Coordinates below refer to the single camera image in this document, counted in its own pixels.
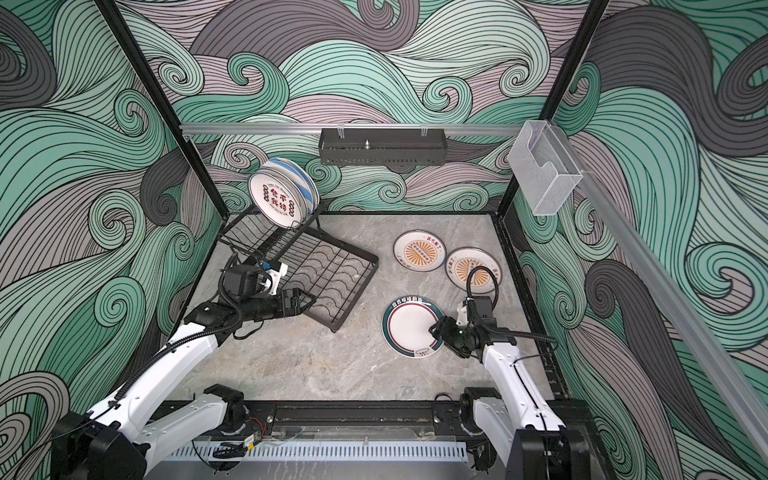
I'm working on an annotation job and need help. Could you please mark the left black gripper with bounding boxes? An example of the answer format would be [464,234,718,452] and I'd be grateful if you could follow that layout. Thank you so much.
[241,288,316,323]

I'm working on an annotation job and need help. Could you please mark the white plate teal red rim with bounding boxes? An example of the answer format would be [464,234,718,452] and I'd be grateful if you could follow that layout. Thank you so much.
[381,295,443,359]

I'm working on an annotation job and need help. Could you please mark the black dish rack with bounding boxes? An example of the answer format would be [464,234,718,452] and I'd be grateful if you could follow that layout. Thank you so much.
[219,200,379,332]

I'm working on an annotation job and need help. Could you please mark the white plate red characters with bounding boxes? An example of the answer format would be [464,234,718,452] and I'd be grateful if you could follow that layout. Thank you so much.
[248,170,307,228]

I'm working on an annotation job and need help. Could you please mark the blue striped plate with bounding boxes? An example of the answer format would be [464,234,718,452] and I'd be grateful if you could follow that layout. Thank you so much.
[270,157,321,212]

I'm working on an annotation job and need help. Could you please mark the white plate green ring motif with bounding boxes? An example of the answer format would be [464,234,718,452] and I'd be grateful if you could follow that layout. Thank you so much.
[286,171,315,216]

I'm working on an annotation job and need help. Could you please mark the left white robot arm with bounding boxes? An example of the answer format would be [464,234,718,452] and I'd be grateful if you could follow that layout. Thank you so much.
[50,288,316,479]

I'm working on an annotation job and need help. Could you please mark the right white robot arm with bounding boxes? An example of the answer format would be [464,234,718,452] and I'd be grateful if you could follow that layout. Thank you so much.
[429,316,591,479]

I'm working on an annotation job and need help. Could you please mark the right sunburst pattern plate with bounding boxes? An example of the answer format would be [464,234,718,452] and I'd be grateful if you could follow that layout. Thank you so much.
[445,247,503,294]

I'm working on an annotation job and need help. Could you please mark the sunburst pattern plate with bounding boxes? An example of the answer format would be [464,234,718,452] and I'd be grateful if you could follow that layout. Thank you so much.
[393,229,447,272]
[445,247,503,294]

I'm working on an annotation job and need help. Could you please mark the left sunburst pattern plate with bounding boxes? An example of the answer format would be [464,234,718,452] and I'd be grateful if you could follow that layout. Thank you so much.
[393,229,447,272]

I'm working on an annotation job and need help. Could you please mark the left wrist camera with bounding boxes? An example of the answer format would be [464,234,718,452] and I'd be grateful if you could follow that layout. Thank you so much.
[221,261,288,303]

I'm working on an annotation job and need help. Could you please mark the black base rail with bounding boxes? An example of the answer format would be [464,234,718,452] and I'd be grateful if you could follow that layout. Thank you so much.
[204,399,485,439]

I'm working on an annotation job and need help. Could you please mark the white slotted cable duct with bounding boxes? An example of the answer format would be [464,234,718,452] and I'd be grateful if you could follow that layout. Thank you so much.
[166,440,469,464]

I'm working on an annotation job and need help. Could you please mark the black hanging wall tray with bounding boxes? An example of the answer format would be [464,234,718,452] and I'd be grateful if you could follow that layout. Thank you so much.
[318,129,448,167]

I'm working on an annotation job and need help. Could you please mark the clear plastic wall bin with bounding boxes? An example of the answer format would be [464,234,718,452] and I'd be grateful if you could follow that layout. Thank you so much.
[507,120,583,216]

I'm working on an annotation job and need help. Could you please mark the aluminium rail back wall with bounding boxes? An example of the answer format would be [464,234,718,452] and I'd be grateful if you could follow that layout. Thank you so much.
[179,122,523,137]

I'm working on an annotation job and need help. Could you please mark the aluminium rail wall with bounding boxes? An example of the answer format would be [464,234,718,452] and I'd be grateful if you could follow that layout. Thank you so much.
[552,125,767,460]
[179,122,523,137]

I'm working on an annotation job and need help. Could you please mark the black corner frame post left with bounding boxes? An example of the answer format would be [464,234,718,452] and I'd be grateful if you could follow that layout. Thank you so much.
[94,0,229,220]

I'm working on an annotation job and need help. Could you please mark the black corner frame post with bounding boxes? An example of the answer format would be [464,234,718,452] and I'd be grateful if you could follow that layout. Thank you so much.
[94,0,229,220]
[497,1,609,217]

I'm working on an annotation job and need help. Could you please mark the aluminium rail right wall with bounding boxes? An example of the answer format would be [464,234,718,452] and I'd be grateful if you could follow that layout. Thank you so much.
[552,125,767,460]

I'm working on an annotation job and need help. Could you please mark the black corner frame post right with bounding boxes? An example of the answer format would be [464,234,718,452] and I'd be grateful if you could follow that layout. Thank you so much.
[497,1,609,217]

